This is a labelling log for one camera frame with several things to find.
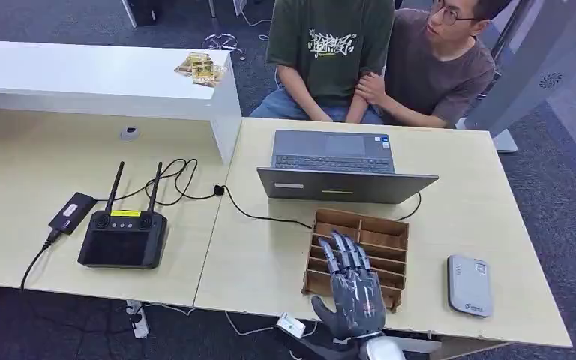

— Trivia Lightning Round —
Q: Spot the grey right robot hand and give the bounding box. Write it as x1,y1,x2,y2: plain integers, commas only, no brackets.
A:
310,229,389,342

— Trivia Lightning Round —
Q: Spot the person's left hand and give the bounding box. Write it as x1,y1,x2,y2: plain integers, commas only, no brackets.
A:
355,71,389,107

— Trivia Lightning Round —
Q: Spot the person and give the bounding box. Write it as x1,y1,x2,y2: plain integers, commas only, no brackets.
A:
355,0,512,129
249,0,396,125

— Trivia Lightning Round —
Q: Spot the wooden card box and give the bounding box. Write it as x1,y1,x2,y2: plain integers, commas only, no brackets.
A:
301,207,410,313

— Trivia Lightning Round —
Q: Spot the grey laptop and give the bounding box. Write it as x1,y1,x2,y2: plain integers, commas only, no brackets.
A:
256,130,440,206

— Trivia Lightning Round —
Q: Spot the grey card reader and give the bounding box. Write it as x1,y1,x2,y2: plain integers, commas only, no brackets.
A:
446,254,494,319

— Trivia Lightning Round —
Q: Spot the grey standing panel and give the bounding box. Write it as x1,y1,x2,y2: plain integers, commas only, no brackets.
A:
461,0,576,154

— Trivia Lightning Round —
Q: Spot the white power strip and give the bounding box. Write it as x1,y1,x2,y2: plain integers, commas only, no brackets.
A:
126,299,150,340

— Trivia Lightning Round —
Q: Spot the black controller with antennas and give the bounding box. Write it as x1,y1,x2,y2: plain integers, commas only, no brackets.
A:
76,161,169,270

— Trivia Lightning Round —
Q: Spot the white desk shelf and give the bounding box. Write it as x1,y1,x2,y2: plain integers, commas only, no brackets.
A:
0,39,243,167

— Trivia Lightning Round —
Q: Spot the black power bank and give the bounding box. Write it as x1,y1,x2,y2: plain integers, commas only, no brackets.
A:
48,192,98,236

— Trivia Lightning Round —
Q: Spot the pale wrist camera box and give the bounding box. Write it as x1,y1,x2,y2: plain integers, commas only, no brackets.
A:
275,311,308,341

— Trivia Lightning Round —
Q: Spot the white cable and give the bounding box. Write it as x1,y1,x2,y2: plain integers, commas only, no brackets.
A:
143,303,319,360

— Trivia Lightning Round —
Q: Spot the black cable with plug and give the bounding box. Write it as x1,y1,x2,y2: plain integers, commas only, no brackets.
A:
96,158,422,230

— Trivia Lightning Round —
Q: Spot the black power bank cable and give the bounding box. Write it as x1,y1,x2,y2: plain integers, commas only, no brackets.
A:
19,228,63,292

